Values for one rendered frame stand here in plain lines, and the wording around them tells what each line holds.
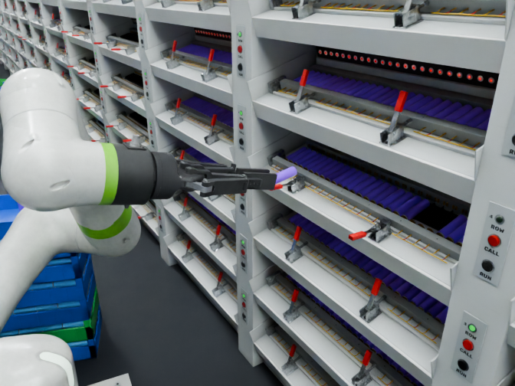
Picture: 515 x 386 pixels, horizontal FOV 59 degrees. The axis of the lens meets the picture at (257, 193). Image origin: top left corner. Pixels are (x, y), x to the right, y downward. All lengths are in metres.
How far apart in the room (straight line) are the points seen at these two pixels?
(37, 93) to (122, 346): 1.16
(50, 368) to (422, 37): 0.74
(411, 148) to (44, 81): 0.58
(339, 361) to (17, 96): 0.89
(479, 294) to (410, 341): 0.24
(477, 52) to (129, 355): 1.38
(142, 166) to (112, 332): 1.17
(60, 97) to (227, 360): 1.11
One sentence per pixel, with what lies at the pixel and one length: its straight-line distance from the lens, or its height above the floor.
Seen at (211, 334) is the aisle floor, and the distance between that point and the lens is 1.70.
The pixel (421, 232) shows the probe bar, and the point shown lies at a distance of 0.88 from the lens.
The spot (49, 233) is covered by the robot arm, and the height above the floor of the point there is 0.64.
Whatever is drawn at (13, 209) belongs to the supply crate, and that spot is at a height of 0.48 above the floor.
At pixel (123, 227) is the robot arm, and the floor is 0.66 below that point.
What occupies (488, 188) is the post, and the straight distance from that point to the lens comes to 0.71.
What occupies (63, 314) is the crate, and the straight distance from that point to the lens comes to 1.59.
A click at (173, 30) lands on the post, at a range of 1.78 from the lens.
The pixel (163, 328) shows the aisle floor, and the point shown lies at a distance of 1.75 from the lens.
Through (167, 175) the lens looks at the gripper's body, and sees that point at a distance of 0.70.
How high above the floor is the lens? 1.13
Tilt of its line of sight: 24 degrees down
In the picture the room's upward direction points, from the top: straight up
